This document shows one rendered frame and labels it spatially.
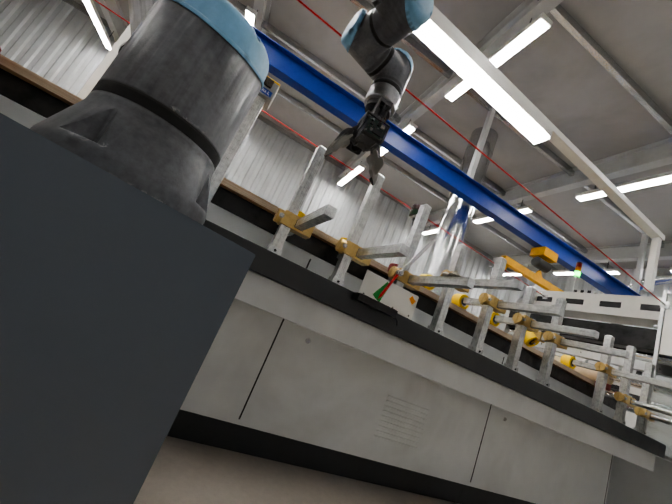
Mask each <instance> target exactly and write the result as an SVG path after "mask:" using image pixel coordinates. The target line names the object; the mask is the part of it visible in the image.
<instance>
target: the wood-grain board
mask: <svg viewBox="0 0 672 504"><path fill-rule="evenodd" d="M0 68H1V69H3V70H5V71H7V72H9V73H11V74H13V75H14V76H16V77H18V78H20V79H22V80H24V81H26V82H27V83H29V84H31V85H33V86H35V87H37V88H39V89H40V90H42V91H44V92H46V93H48V94H50V95H52V96H54V97H55V98H57V99H59V100H61V101H63V102H65V103H67V104H68V105H70V106H72V105H74V104H76V103H78V102H80V101H82V100H83V99H81V98H79V97H78V96H76V95H74V94H72V93H70V92H69V91H67V90H65V89H63V88H61V87H59V86H58V85H56V84H54V83H52V82H50V81H49V80H47V79H45V78H43V77H41V76H39V75H38V74H36V73H34V72H32V71H30V70H29V69H27V68H25V67H23V66H21V65H20V64H18V63H16V62H14V61H12V60H10V59H9V58H7V57H5V56H3V55H1V54H0ZM220 186H221V187H223V188H225V189H226V190H228V191H230V192H232V193H234V194H236V195H238V196H239V197H241V198H243V199H245V200H247V201H249V202H251V203H252V204H254V205H256V206H258V207H260V208H262V209H264V210H265V211H267V212H269V213H271V214H273V215H275V214H276V212H277V210H278V209H279V207H277V206H275V205H274V204H272V203H270V202H268V201H266V200H265V199H263V198H261V197H259V196H257V195H255V194H254V193H252V192H250V191H248V190H246V189H245V188H243V187H241V186H239V185H237V184H236V183H234V182H232V181H230V180H228V179H226V178H225V177H224V178H223V180H222V182H221V184H220ZM312 236H314V237H316V238H317V239H319V240H321V241H323V242H325V243H327V244H329V245H330V246H332V247H334V248H335V247H336V244H337V242H338V241H339V240H337V239H335V238H334V237H332V236H330V235H328V234H326V233H324V232H323V231H321V230H319V229H317V228H314V230H313V232H312ZM369 266H370V267H371V268H373V269H375V270H377V271H379V272H381V273H383V274H384V275H386V276H388V271H387V270H388V267H386V266H384V265H383V264H381V263H379V262H377V261H375V260H373V259H371V262H370V264H369ZM416 292H418V293H420V294H422V295H423V296H425V297H427V298H429V299H431V300H433V301H435V302H436V303H438V300H439V297H440V296H439V295H437V294H435V293H433V292H432V291H430V290H428V289H426V288H424V287H422V286H420V289H419V291H416ZM449 310H451V311H453V312H455V313H457V314H459V315H461V316H462V317H464V318H466V319H468V320H470V321H472V322H474V323H475V324H477V321H478V317H477V316H475V315H473V314H471V313H470V312H468V311H466V310H464V309H462V308H461V307H459V306H457V305H455V304H453V303H452V302H450V305H449ZM488 331H490V332H492V333H494V334H496V335H498V336H500V337H501V338H503V339H505V340H507V341H509V342H511V341H512V338H513V336H511V335H510V334H508V333H506V332H504V331H502V330H501V329H499V328H497V327H495V326H493V325H491V324H490V323H489V326H488ZM522 349H524V350H526V351H528V352H529V353H531V354H533V355H535V356H537V357H539V358H541V359H542V357H543V353H542V352H540V351H539V350H537V349H535V348H533V347H528V346H526V344H525V343H524V342H523V346H522ZM553 365H554V366H555V367H557V368H559V369H561V370H563V371H565V372H567V373H568V374H570V375H572V376H574V377H576V378H578V379H580V380H581V381H583V382H585V383H587V384H589V385H591V386H593V387H594V388H595V386H594V383H595V381H593V380H591V379H589V378H588V377H586V376H584V375H582V374H580V373H579V372H577V371H575V370H573V369H571V368H569V367H568V366H566V365H564V364H562V363H560V362H559V361H557V360H555V359H554V361H553Z"/></svg>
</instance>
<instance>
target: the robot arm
mask: <svg viewBox="0 0 672 504"><path fill-rule="evenodd" d="M371 2H372V4H373V5H374V8H373V9H372V10H371V11H370V12H369V13H367V10H365V9H361V10H359V11H358V12H357V14H356V15H355V16H354V17H353V18H352V20H351V21H350V23H349V24H348V26H347V27H346V29H345V31H344V32H343V34H342V37H341V43H342V45H343V46H344V48H345V49H346V50H347V53H348V52H349V54H350V55H351V56H352V57H353V58H354V59H355V60H356V62H357V63H358V64H359V65H360V66H361V67H362V69H363V70H364V71H365V72H366V73H367V74H368V75H369V77H370V78H371V79H372V80H373V82H372V85H371V87H370V89H369V91H368V93H367V95H366V98H365V100H364V106H365V112H366V113H365V114H364V115H363V117H362V118H361V119H360V120H359V121H358V123H357V126H353V127H352V128H346V129H344V130H343V131H342V132H341V133H340V134H339V135H338V136H337V138H336V139H335V140H334V141H333V142H332V143H331V144H330V146H329V147H328V148H327V150H326V152H325V154H324V156H325V157H327V156H330V155H331V154H332V152H336V151H337V150H338V149H339V148H345V147H346V149H348V150H349V151H351V152H353V153H355V154H357V155H360V153H361V152H365V151H366V152H368V151H370V155H369V156H368V157H367V158H366V160H367V163H368V165H369V174H370V179H369V180H370V182H371V184H372V186H373V185H375V183H376V181H377V178H378V173H379V171H380V170H381V168H382V167H383V165H384V160H383V158H380V157H381V149H380V147H379V146H380V145H381V144H382V143H383V142H384V140H385V138H386V136H387V133H388V131H389V129H390V126H391V125H389V124H388V123H386V121H387V120H388V119H389V118H391V117H392V116H393V115H394V114H395V111H398V107H397V106H398V104H399V102H400V100H401V97H402V95H403V93H404V90H405V88H406V86H407V84H408V82H409V81H410V78H411V74H412V71H413V61H412V58H411V56H410V55H409V54H408V52H406V51H405V50H403V49H401V48H394V47H393V45H395V44H396V43H398V42H399V41H401V40H402V39H404V38H405V37H407V36H408V35H410V34H411V33H412V32H414V31H417V30H419V28H420V27H421V26H423V25H424V24H425V23H426V22H428V20H429V19H430V17H431V15H432V12H433V6H434V0H371ZM128 4H129V17H130V30H131V37H130V38H129V39H128V40H127V41H126V42H124V43H123V44H121V45H120V47H119V49H118V55H117V56H116V57H115V59H114V60H113V61H112V63H111V64H110V66H109V67H108V68H107V70H106V71H105V72H104V74H103V75H102V77H101V78H100V79H99V81H98V82H97V84H96V85H95V86H94V88H93V89H92V90H91V92H90V93H89V94H88V96H87V97H86V98H85V99H83V100H82V101H80V102H78V103H76V104H74V105H72V106H70V107H68V108H66V109H64V110H62V111H60V112H58V113H56V114H54V115H52V116H50V117H48V118H46V119H44V120H42V121H40V122H39V123H37V124H35V125H33V126H32V127H31V128H30V129H31V130H32V131H34V132H36V133H38V134H40V135H41V136H43V137H45V138H47V139H49V140H50V141H52V142H54V143H56V144H58V145H59V146H61V147H63V148H65V149H67V150H68V151H70V152H72V153H74V154H76V155H77V156H79V157H81V158H83V159H85V160H86V161H88V162H90V163H92V164H94V165H95V166H97V167H99V168H101V169H103V170H104V171H106V172H108V173H110V174H112V175H113V176H115V177H117V178H119V179H121V180H122V181H124V182H126V183H128V184H130V185H131V186H133V187H135V188H137V189H139V190H140V191H142V192H144V193H146V194H148V195H149V196H151V197H153V198H155V199H157V200H158V201H160V202H162V203H164V204H166V205H168V206H169V207H171V208H173V209H175V210H177V211H178V212H180V213H182V214H184V215H186V216H187V217H189V218H191V219H193V220H195V221H196V222H198V223H200V224H202V225H203V224H204V222H205V220H206V216H207V208H208V199H209V191H210V183H211V177H212V175H213V173H214V171H215V169H216V168H217V166H218V164H219V162H220V161H221V159H222V157H223V155H224V153H225V152H226V150H227V148H228V146H229V145H230V143H231V141H232V139H233V138H234V136H235V134H236V132H237V130H238V129H239V127H240V125H241V123H242V122H243V120H244V118H245V116H246V115H247V113H248V111H249V109H250V107H251V106H252V104H253V102H254V100H255V99H256V97H257V95H258V93H259V92H260V90H261V89H262V88H263V86H264V81H265V79H266V76H267V74H268V71H269V60H268V55H267V52H266V50H265V47H264V45H263V43H262V41H261V39H260V38H259V37H258V36H257V35H256V32H255V30H254V28H253V27H252V26H251V24H250V23H249V22H248V21H247V19H246V18H245V17H244V16H243V15H242V14H241V13H240V12H239V11H238V10H237V9H236V8H235V7H234V6H233V5H232V4H231V3H230V2H228V1H227V0H128ZM383 123H384V124H386V125H384V124H383ZM385 133H386V134H385ZM383 138H384V139H383Z"/></svg>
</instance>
